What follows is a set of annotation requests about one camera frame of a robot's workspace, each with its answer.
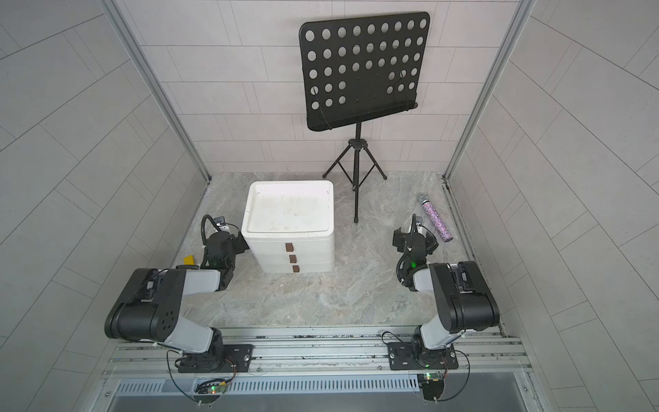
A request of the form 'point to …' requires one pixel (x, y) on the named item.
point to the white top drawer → (292, 245)
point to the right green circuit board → (431, 379)
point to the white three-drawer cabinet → (289, 225)
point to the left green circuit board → (212, 389)
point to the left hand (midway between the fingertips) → (235, 229)
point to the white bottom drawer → (299, 267)
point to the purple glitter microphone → (425, 201)
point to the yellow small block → (189, 260)
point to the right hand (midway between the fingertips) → (413, 226)
